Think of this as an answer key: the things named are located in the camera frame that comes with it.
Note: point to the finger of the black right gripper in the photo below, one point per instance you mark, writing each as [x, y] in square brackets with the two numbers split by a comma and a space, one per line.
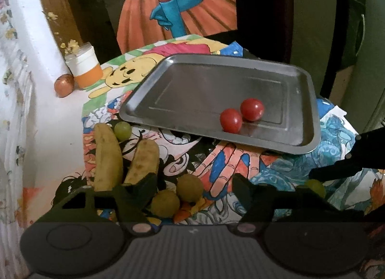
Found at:
[367, 152]

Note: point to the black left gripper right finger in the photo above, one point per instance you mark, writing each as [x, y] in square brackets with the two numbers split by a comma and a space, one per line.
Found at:
[262, 200]

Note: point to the round brown-green fruit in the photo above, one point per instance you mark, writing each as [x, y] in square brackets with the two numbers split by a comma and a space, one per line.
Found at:
[165, 204]

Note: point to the short yellow banana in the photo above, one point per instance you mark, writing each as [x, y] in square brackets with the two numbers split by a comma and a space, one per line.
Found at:
[145, 161]

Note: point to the long yellow banana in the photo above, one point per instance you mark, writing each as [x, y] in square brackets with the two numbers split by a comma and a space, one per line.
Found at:
[109, 160]

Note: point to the round tan fruit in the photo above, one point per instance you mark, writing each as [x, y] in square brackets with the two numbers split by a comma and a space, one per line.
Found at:
[189, 188]

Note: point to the green grape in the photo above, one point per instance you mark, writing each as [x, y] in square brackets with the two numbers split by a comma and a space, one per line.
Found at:
[122, 131]
[317, 187]

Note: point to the red cherry tomato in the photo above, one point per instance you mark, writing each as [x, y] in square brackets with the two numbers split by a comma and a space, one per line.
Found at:
[252, 109]
[231, 121]

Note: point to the colourful cartoon drawing mat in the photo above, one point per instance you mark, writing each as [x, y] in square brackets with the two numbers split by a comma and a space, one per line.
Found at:
[207, 158]

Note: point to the white patterned quilt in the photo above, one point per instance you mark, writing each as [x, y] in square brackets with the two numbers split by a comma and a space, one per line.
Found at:
[16, 90]

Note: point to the metal baking tray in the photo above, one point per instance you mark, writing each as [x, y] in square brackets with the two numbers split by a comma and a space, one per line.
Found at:
[188, 92]

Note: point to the small brown onion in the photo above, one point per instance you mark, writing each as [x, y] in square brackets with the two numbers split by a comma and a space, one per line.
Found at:
[64, 85]

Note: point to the white orange plastic jar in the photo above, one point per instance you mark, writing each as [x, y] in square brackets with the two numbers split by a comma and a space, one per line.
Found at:
[84, 66]

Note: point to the girl in orange dress poster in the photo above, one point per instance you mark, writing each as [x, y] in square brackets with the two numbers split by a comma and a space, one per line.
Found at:
[142, 22]

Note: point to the brown wooden post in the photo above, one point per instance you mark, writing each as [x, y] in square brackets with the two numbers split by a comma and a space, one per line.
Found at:
[62, 24]

